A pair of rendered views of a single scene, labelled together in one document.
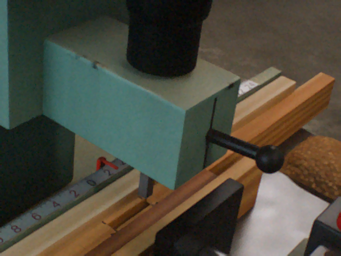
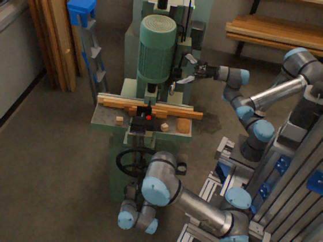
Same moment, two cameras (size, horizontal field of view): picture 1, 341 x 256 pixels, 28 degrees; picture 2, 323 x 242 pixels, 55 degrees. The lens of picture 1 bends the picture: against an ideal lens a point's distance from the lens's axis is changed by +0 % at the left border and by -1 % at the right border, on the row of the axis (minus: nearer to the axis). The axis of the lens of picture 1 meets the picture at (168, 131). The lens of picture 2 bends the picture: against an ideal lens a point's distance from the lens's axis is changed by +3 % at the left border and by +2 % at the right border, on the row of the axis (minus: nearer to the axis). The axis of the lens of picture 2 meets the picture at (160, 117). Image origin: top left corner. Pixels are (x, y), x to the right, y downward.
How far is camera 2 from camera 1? 1.51 m
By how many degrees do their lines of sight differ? 43
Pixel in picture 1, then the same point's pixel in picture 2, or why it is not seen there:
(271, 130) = (179, 113)
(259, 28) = not seen: outside the picture
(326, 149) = (182, 120)
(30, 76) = (144, 84)
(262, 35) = not seen: outside the picture
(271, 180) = (173, 118)
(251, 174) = (163, 113)
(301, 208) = (170, 123)
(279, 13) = not seen: outside the picture
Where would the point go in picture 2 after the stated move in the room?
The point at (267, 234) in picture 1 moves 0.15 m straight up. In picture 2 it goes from (161, 121) to (164, 104)
